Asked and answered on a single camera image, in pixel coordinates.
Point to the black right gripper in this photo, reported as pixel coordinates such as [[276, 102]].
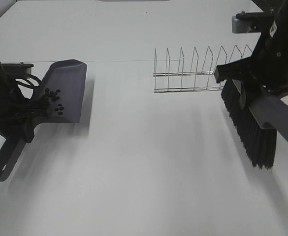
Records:
[[266, 67]]

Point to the chrome wire dish rack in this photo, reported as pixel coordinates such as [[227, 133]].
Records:
[[193, 72]]

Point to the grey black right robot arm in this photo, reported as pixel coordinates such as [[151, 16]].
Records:
[[279, 27]]

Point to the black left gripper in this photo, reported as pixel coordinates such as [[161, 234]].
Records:
[[22, 100]]

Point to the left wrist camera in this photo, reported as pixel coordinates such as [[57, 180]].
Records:
[[17, 68]]

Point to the pile of coffee beans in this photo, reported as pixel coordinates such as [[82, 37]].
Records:
[[51, 97]]

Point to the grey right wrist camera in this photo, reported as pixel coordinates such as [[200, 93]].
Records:
[[251, 22]]

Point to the grey hand brush black bristles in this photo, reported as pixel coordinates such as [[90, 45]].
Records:
[[258, 124]]

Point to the grey plastic dustpan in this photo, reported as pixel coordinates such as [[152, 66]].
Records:
[[69, 76]]

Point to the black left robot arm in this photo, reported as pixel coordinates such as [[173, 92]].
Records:
[[17, 111]]

